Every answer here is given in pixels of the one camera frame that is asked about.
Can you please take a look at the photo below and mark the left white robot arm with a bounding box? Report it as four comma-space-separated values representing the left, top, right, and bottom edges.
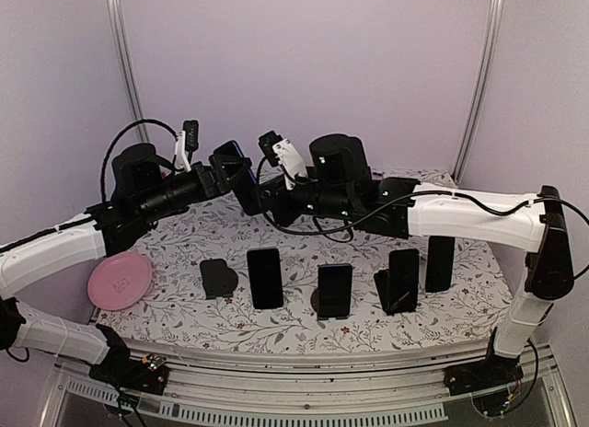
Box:
1, 144, 251, 385

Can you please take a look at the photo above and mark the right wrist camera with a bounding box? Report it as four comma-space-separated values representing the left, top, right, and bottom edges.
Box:
259, 131, 308, 190

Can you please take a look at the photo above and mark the left black braided cable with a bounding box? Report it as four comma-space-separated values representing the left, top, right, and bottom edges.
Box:
99, 118, 180, 207

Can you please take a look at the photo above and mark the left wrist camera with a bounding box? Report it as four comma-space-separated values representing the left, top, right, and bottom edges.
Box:
174, 120, 200, 172

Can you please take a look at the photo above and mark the right aluminium frame post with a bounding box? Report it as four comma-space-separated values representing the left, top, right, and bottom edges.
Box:
451, 0, 504, 185

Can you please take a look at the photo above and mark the black stand wooden base front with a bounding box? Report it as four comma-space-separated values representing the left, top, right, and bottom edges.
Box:
310, 288, 352, 321

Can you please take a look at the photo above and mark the blue phone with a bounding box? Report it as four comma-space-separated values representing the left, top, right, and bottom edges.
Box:
213, 140, 261, 216

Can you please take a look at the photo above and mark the black phone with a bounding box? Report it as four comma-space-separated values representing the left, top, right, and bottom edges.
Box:
425, 237, 456, 293
317, 263, 353, 320
387, 248, 420, 315

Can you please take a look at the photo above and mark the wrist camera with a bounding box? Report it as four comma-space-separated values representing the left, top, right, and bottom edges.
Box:
174, 120, 200, 172
259, 131, 308, 190

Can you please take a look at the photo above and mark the left aluminium frame post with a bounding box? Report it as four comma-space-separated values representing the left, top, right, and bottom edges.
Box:
106, 0, 144, 121

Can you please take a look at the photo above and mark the aluminium frame post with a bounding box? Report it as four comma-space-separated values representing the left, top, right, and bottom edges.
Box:
106, 0, 144, 121
451, 0, 504, 185

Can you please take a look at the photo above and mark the pink bowl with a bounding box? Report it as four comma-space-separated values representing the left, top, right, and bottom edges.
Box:
87, 252, 152, 311

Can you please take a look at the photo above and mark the black phone front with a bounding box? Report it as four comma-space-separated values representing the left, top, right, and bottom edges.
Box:
387, 248, 420, 315

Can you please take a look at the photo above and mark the black folding phone stand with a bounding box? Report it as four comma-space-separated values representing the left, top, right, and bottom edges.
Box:
374, 270, 419, 316

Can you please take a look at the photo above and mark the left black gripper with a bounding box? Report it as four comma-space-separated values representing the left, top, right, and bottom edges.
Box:
137, 153, 252, 224

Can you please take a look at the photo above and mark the floral table mat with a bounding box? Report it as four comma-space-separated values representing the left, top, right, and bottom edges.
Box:
98, 195, 512, 355

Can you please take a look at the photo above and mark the front aluminium rail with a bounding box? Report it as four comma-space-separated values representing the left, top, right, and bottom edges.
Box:
40, 341, 576, 426

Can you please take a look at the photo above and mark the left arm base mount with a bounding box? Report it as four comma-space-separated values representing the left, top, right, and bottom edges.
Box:
88, 324, 170, 396

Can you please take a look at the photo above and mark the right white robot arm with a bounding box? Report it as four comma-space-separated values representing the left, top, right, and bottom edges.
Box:
259, 131, 579, 387

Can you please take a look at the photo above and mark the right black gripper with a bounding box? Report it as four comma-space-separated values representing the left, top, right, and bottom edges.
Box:
250, 168, 354, 228

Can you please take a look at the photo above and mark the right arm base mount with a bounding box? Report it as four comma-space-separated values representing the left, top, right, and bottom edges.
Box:
443, 343, 524, 396

